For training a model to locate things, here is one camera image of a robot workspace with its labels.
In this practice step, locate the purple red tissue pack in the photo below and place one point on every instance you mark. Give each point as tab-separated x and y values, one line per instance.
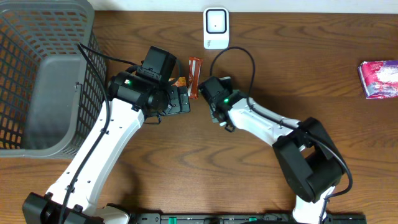
379	79

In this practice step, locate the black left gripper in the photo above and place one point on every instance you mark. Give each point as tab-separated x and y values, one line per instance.
183	99

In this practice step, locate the orange Kleenex tissue pack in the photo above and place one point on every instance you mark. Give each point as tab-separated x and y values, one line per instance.
180	82

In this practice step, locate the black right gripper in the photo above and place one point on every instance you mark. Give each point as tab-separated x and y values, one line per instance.
211	107

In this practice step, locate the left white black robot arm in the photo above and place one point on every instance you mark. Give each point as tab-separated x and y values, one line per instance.
73	198

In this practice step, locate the grey plastic mesh basket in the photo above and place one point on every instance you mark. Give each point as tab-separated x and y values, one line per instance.
51	75

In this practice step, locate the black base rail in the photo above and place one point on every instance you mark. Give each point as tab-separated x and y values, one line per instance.
153	218

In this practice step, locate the red snack bar wrapper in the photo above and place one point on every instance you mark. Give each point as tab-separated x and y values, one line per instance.
193	78

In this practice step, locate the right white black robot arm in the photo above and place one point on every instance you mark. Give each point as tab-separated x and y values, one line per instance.
308	158

